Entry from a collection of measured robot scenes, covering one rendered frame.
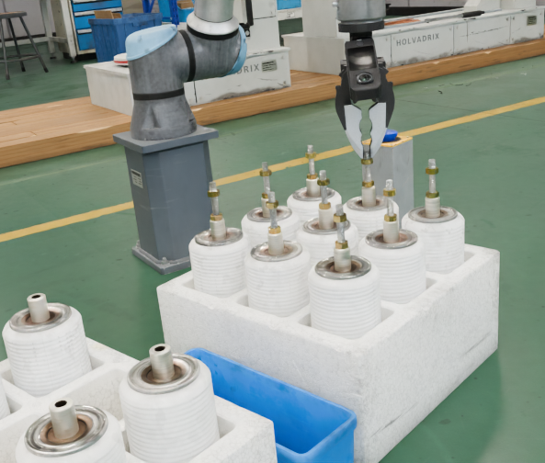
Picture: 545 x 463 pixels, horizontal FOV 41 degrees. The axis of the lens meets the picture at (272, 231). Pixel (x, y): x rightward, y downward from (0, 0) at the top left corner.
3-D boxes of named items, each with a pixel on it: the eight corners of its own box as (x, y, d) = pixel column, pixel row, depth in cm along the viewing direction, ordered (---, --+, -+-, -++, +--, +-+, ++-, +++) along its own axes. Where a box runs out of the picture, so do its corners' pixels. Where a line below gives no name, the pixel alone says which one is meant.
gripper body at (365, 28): (386, 92, 120) (383, 16, 116) (390, 102, 112) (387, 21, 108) (339, 95, 121) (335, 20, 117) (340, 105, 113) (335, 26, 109)
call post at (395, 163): (367, 295, 145) (359, 143, 135) (386, 282, 150) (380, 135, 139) (397, 302, 141) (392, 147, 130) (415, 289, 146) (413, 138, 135)
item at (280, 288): (246, 375, 108) (233, 263, 101) (266, 343, 116) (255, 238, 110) (308, 381, 104) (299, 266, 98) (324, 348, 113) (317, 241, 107)
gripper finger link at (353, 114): (362, 151, 122) (362, 95, 119) (364, 160, 116) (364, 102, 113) (344, 151, 122) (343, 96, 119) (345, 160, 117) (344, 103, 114)
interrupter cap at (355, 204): (397, 209, 117) (397, 206, 117) (351, 215, 116) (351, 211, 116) (385, 197, 124) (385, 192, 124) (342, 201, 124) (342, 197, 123)
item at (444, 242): (447, 338, 112) (447, 230, 106) (393, 323, 118) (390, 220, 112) (473, 313, 119) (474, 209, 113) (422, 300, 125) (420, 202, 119)
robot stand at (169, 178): (131, 253, 179) (111, 134, 169) (198, 233, 188) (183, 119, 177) (162, 276, 164) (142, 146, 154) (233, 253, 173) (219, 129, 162)
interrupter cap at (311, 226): (309, 240, 108) (308, 235, 108) (297, 224, 115) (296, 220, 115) (357, 232, 109) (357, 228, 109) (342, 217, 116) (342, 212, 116)
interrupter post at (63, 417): (49, 435, 67) (41, 405, 66) (71, 423, 69) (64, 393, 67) (63, 445, 65) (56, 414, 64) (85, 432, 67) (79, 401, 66)
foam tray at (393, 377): (170, 385, 120) (154, 287, 114) (315, 297, 147) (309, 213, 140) (366, 475, 95) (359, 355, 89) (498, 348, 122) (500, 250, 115)
